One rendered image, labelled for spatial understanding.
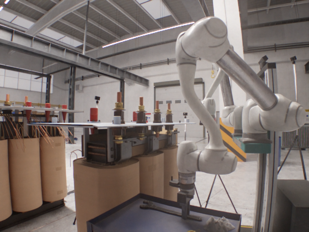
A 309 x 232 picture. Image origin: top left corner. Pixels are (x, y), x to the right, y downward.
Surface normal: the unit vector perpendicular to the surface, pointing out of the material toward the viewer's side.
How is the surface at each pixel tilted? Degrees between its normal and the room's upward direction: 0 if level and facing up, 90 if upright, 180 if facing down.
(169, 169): 90
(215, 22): 87
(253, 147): 90
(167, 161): 90
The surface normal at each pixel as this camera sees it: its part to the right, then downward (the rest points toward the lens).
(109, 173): 0.24, -0.03
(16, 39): 0.88, -0.01
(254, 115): -0.93, -0.11
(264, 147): -0.32, -0.03
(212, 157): -0.61, -0.16
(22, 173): 0.51, -0.03
